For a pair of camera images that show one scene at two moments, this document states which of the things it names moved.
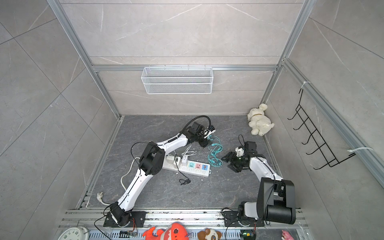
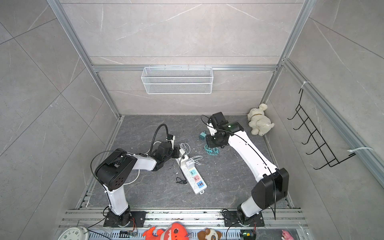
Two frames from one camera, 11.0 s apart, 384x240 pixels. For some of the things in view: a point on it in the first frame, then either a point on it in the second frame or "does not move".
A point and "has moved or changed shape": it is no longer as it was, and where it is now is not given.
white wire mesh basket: [177, 80] does not move
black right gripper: [232, 156] -> [210, 142]
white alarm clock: [78, 233] does not move
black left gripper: [205, 142] -> [177, 152]
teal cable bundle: [212, 159] has moved or changed shape
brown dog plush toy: [209, 234] does not move
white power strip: [193, 167] -> [193, 177]
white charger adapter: [185, 157] has moved or changed shape
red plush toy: [175, 231] does not move
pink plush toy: [286, 236] does not move
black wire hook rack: [314, 133] does not move
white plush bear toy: [260, 122] does not move
